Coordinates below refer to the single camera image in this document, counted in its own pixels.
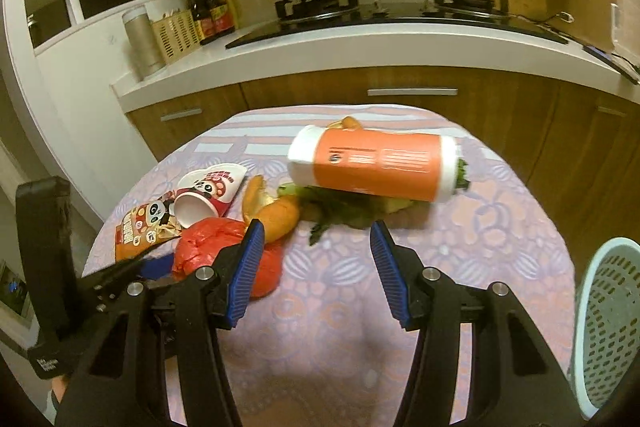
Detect red panda print paper cup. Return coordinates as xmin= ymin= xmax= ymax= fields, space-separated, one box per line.
xmin=172 ymin=163 xmax=248 ymax=229

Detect steel cylindrical canister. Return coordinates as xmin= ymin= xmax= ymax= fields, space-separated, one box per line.
xmin=121 ymin=4 xmax=166 ymax=80

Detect dark sauce bottle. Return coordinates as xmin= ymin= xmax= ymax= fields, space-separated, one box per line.
xmin=197 ymin=0 xmax=236 ymax=38
xmin=182 ymin=0 xmax=213 ymax=44

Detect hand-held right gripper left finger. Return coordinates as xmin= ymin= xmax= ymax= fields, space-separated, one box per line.
xmin=55 ymin=219 xmax=266 ymax=427

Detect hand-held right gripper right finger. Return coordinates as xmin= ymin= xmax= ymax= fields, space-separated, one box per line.
xmin=370 ymin=221 xmax=586 ymax=427

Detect black glass gas hob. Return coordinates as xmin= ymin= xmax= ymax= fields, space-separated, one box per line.
xmin=225 ymin=0 xmax=571 ymax=50

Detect green vegetable leaves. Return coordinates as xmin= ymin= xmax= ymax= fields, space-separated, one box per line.
xmin=277 ymin=158 xmax=472 ymax=248

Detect panda print snack packet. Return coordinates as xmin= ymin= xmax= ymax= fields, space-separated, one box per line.
xmin=114 ymin=189 xmax=183 ymax=263

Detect large orange fruit peel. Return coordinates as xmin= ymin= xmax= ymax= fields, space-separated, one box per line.
xmin=241 ymin=175 xmax=301 ymax=244

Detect light blue plastic basket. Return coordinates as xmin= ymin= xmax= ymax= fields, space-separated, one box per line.
xmin=570 ymin=237 xmax=640 ymax=420

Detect yellow slotted plastic basket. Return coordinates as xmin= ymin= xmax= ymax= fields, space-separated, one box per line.
xmin=150 ymin=9 xmax=203 ymax=65

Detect floral patterned tablecloth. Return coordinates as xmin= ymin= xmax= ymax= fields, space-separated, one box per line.
xmin=82 ymin=104 xmax=581 ymax=427

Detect red plastic bag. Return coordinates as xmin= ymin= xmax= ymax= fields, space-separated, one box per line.
xmin=172 ymin=217 xmax=285 ymax=299

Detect orange and white cylindrical canister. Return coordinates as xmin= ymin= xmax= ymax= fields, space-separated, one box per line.
xmin=287 ymin=124 xmax=460 ymax=202

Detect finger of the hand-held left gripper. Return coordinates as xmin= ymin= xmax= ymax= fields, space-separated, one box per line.
xmin=79 ymin=253 xmax=173 ymax=305

